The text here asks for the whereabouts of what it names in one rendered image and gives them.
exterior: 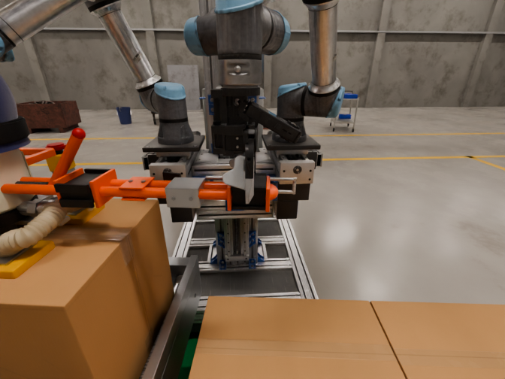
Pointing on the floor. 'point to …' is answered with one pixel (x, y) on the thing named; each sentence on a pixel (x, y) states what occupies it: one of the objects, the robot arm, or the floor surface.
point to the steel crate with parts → (49, 115)
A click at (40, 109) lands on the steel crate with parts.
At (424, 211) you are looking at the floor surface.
